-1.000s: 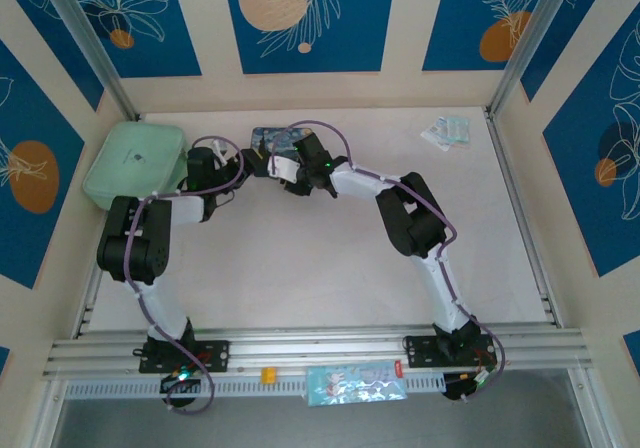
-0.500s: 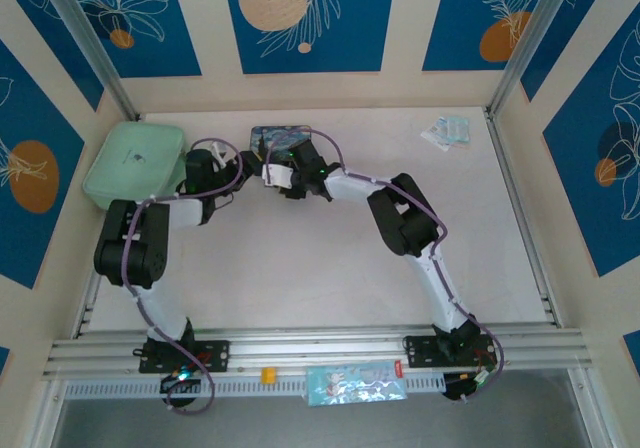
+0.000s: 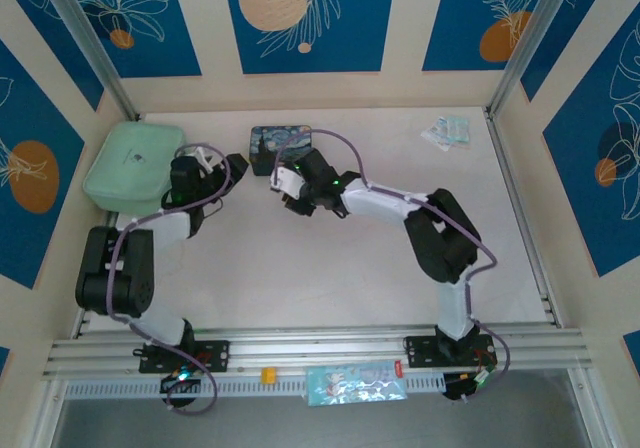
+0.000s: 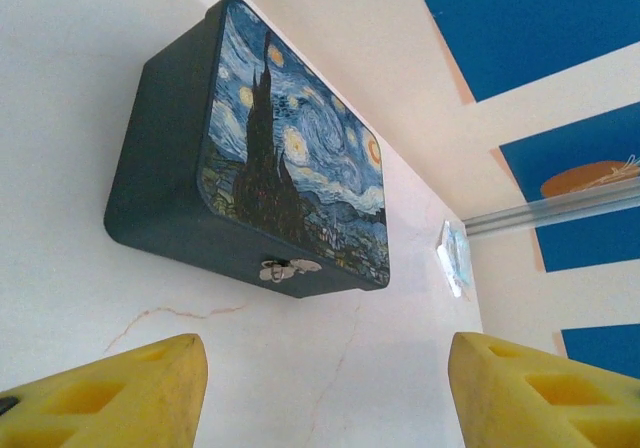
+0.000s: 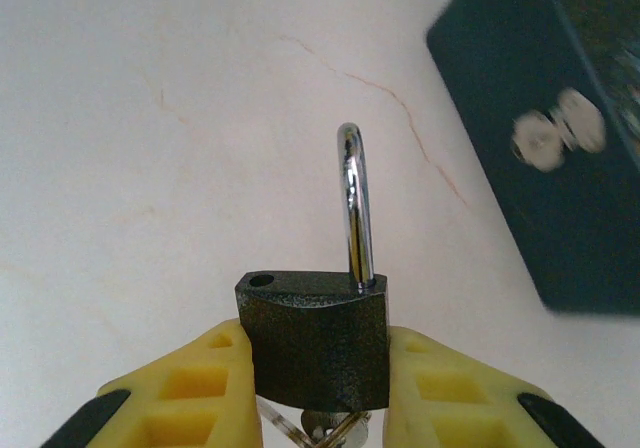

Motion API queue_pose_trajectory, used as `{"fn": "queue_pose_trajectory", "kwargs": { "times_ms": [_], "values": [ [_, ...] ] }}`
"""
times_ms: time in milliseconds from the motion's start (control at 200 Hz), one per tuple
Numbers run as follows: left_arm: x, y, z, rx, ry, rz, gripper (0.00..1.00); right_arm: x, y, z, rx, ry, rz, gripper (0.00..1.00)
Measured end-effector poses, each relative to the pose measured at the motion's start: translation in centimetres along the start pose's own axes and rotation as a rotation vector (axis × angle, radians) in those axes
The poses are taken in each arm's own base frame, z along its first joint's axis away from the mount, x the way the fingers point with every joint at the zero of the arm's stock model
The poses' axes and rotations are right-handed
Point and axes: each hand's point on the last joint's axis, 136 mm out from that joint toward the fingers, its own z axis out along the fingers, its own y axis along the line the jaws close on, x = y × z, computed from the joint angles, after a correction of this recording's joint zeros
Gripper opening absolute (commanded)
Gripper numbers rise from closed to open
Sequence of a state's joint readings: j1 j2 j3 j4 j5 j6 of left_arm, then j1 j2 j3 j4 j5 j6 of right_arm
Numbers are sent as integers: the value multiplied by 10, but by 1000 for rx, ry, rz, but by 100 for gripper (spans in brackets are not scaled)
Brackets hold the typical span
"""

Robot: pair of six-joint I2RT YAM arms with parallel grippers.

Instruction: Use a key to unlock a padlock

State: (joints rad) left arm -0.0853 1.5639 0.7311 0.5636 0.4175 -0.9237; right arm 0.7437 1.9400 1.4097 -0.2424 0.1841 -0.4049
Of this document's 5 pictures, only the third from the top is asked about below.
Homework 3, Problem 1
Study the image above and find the starry night print box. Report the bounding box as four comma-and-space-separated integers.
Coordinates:
249, 124, 314, 177

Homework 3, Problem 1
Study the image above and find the mint green zip case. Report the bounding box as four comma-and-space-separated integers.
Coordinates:
82, 121, 190, 215

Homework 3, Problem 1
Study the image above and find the blue white wipe sachet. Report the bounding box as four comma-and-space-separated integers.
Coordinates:
435, 115, 472, 145
419, 123, 455, 151

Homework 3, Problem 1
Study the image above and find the printed tissue pack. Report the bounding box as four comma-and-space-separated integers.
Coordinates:
303, 359, 410, 408

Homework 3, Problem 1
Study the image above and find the black controller with green light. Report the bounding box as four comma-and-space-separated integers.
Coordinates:
158, 371, 203, 410
441, 371, 490, 403

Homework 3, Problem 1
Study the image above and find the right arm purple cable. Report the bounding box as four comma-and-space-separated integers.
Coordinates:
272, 128, 512, 404

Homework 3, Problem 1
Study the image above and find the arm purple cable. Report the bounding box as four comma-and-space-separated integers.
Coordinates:
107, 141, 234, 417
272, 128, 512, 404

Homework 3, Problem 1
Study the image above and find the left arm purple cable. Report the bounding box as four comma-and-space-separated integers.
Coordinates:
107, 141, 234, 417

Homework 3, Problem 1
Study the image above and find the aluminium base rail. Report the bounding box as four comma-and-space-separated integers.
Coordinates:
42, 323, 597, 379

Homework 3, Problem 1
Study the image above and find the blue floral wall poster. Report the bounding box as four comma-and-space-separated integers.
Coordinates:
220, 0, 399, 76
7, 0, 203, 80
421, 0, 557, 73
541, 1, 640, 279
0, 39, 86, 290

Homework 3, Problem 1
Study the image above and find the aluminium corner post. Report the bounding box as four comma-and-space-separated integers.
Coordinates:
35, 0, 143, 122
485, 0, 584, 118

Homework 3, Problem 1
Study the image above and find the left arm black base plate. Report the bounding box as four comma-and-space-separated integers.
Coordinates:
132, 338, 233, 374

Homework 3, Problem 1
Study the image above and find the white slotted cable duct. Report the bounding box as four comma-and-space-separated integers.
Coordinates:
63, 371, 447, 400

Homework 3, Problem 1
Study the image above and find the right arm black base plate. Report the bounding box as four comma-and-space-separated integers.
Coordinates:
401, 334, 500, 369

